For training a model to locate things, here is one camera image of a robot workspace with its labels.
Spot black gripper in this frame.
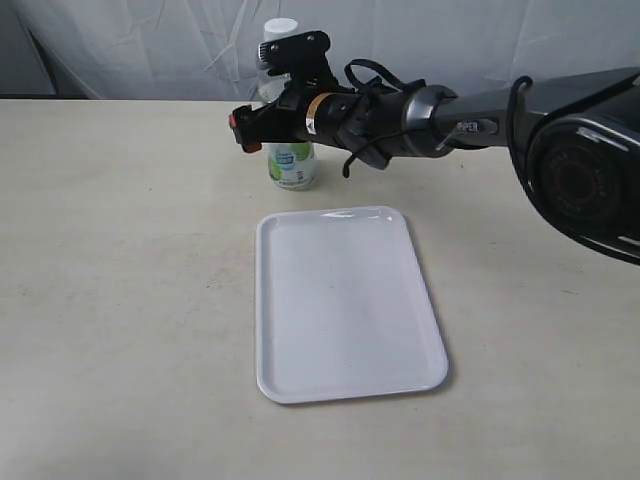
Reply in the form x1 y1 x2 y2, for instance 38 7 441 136
229 88 350 153

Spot clear plastic drink bottle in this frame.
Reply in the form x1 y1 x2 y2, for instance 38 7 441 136
258 18 318 190

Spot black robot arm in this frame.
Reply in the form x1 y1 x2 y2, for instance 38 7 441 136
229 68 639 264

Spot white plastic tray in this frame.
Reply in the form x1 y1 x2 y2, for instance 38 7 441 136
255 206 449 405

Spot white wrinkled backdrop curtain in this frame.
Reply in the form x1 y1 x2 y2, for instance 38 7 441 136
11 1 639 100

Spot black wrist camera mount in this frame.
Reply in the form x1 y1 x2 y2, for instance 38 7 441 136
258 30 339 96

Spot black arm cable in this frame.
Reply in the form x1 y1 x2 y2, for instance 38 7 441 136
341 58 431 179

